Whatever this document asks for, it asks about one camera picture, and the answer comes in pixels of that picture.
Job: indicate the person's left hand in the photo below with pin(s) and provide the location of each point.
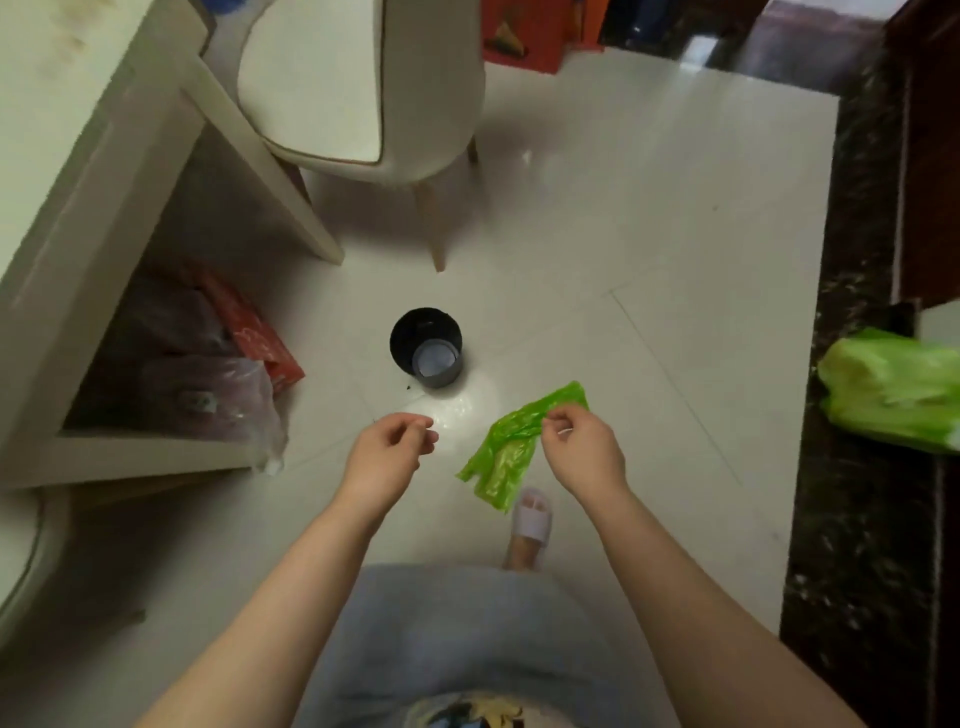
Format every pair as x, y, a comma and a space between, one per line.
386, 465

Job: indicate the person's right hand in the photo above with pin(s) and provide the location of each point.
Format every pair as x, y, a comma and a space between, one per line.
589, 457

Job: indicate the new green bag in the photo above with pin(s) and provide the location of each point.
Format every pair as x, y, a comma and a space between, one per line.
502, 457

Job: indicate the small black trash bin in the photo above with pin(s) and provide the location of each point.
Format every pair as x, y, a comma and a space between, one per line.
420, 330

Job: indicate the person's left forearm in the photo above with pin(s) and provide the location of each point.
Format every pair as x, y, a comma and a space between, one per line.
277, 622

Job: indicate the person's right forearm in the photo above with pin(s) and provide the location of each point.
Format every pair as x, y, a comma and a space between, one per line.
712, 630

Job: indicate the clear plastic bag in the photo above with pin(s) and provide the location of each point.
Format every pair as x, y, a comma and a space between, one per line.
232, 397

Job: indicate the red paper gift bag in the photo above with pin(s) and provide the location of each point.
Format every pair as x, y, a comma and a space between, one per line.
255, 337

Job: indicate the grey printed shirt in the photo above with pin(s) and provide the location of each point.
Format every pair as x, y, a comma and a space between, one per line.
465, 630

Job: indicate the cream dining chair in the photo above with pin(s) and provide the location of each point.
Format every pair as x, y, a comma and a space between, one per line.
315, 90

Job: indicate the red cardboard box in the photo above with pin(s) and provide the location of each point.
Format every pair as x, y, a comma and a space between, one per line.
525, 37

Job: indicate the cream wooden table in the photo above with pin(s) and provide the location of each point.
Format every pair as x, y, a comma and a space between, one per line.
60, 150

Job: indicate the blue water jug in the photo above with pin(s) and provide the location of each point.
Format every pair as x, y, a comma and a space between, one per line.
221, 6

